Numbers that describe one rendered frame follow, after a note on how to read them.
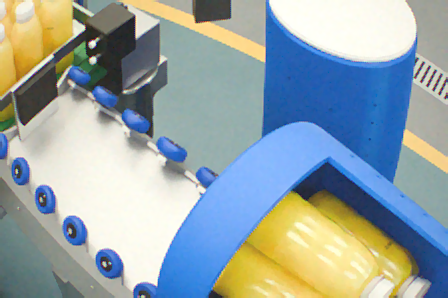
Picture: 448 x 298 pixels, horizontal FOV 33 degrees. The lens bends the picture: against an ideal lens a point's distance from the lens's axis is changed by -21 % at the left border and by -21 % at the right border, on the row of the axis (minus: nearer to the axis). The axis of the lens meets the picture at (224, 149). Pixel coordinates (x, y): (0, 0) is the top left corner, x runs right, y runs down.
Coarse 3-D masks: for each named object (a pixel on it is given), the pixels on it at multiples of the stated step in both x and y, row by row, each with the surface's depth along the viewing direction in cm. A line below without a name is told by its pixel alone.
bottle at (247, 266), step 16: (240, 256) 93; (256, 256) 93; (224, 272) 93; (240, 272) 92; (256, 272) 92; (272, 272) 92; (288, 272) 92; (224, 288) 93; (240, 288) 91; (256, 288) 91; (272, 288) 90; (288, 288) 90; (304, 288) 90
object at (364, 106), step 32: (288, 32) 133; (416, 32) 136; (288, 64) 137; (320, 64) 131; (352, 64) 129; (384, 64) 129; (288, 96) 143; (320, 96) 137; (352, 96) 134; (384, 96) 135; (352, 128) 140; (384, 128) 142; (384, 160) 150
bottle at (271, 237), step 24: (288, 216) 90; (312, 216) 90; (264, 240) 91; (288, 240) 89; (312, 240) 88; (336, 240) 88; (360, 240) 89; (288, 264) 90; (312, 264) 88; (336, 264) 86; (360, 264) 86; (336, 288) 86; (360, 288) 86
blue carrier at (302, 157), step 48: (288, 144) 91; (336, 144) 95; (240, 192) 88; (288, 192) 88; (336, 192) 108; (384, 192) 89; (192, 240) 88; (240, 240) 86; (432, 240) 84; (192, 288) 88; (432, 288) 100
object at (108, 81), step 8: (80, 24) 154; (120, 64) 151; (112, 72) 152; (120, 72) 152; (104, 80) 156; (112, 80) 153; (120, 80) 154; (112, 88) 155; (120, 88) 155; (0, 208) 196; (0, 216) 196
